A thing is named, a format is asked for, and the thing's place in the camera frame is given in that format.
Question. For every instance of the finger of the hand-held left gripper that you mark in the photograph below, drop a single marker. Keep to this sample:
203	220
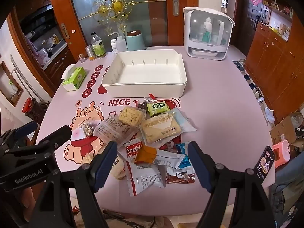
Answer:
25	126
60	133

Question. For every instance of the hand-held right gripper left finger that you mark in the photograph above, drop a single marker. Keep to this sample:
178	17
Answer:
104	168

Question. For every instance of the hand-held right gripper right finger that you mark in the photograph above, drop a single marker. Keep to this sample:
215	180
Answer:
200	168

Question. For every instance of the pale yellow bread packet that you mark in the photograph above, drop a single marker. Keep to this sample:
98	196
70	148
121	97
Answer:
118	168

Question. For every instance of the brown packet with white face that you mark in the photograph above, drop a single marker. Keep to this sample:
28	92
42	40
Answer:
178	176

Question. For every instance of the clear candy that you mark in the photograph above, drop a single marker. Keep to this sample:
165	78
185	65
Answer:
89	128

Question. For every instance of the red cookie packet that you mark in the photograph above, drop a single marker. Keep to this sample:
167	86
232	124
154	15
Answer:
131	150

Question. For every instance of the clear cake packet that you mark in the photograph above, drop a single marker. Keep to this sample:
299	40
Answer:
111	130

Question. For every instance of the white and red packet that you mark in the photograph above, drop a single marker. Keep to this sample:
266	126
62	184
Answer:
144	178

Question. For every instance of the light blue snack packet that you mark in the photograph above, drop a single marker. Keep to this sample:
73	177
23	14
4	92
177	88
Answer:
185	122

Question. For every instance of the orange and white packet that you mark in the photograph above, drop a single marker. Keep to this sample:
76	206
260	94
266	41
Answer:
152	156

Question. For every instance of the beige cracker packet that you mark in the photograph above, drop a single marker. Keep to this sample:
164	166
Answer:
159	128

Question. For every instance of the yellow puffed snack packet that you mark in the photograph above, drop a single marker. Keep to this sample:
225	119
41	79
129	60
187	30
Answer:
130	116

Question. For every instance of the red yellow snack bag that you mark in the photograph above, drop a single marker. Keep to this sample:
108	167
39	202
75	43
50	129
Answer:
158	108

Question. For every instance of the small dark brown packet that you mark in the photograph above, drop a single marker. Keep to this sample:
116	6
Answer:
142	105

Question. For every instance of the white plastic storage tray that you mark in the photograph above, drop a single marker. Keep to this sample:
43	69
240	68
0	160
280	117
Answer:
147	73

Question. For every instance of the jar with red lid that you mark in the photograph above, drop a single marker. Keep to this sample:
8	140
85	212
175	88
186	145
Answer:
27	105

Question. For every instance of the green tissue box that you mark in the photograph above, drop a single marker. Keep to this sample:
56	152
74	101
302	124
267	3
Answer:
76	78

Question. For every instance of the black smartphone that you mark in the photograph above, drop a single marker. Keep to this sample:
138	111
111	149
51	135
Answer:
266	162

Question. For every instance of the small clear glass jar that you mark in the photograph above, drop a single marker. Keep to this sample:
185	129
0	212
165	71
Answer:
81	59

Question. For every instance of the kitchen counter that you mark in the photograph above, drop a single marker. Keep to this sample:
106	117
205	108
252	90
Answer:
47	49

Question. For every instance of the small jar with orange contents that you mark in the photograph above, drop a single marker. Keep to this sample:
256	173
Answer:
90	53

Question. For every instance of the blue denim pants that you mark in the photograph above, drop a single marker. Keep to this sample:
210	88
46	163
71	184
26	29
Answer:
287	192

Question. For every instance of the cardboard box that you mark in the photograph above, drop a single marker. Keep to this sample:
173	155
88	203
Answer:
282	129

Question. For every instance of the glass bottle with green label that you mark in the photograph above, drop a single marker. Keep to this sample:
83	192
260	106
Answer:
98	47

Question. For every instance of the row of shoes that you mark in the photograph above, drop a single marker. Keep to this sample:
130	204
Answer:
251	86

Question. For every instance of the white pill bottle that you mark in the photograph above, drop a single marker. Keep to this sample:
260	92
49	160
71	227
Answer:
114	46

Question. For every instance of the translucent squeeze bottle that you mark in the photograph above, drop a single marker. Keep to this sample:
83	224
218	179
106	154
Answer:
122	44

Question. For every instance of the teal canister with brown lid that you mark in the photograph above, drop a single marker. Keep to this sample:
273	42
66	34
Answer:
135	41

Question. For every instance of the white bottle storage cabinet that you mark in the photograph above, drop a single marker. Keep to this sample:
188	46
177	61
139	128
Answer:
206	49

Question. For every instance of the wooden floor cabinet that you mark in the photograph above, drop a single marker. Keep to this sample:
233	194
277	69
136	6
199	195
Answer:
275	66

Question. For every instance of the wooden framed glass sliding doors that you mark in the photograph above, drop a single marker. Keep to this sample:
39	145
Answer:
61	4

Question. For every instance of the gold door ornament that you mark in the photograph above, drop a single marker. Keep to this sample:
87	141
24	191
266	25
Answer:
116	6

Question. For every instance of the wooden wall shelf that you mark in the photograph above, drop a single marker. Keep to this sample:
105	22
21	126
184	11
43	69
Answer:
277	11

